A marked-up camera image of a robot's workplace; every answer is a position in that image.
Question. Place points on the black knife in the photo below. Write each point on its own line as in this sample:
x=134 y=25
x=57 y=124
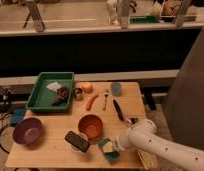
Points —
x=118 y=110

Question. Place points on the small metal can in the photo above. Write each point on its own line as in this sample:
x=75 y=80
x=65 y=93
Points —
x=77 y=93

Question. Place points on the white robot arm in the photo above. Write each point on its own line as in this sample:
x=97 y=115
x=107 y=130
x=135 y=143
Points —
x=142 y=135

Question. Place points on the black rectangular block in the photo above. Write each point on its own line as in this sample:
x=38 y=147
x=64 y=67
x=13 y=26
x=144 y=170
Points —
x=69 y=136

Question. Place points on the blue box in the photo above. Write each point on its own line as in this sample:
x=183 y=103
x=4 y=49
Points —
x=17 y=116

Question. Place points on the orange carrot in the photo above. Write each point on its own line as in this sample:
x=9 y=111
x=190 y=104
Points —
x=90 y=102

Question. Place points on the white clear plastic packet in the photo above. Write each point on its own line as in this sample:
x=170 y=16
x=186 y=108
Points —
x=54 y=86

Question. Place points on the brown pinecone object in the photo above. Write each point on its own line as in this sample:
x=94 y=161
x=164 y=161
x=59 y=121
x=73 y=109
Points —
x=62 y=96

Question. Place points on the green plastic tray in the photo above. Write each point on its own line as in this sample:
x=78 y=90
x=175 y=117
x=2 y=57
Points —
x=41 y=98

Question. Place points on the yellow cloth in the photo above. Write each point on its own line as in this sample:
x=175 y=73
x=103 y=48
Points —
x=148 y=160

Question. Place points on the orange bowl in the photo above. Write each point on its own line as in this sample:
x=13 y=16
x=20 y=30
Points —
x=91 y=125

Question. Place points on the green yellow sponge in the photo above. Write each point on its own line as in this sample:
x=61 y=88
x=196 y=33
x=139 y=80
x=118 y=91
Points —
x=108 y=151

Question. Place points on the blue cup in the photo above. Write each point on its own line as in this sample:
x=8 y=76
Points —
x=116 y=88

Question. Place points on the purple bowl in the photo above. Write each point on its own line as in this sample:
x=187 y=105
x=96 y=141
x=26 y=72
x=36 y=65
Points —
x=27 y=131

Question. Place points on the small black white object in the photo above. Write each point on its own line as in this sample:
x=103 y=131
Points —
x=131 y=121

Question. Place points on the orange round fruit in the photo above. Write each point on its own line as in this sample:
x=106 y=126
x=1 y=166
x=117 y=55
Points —
x=87 y=87

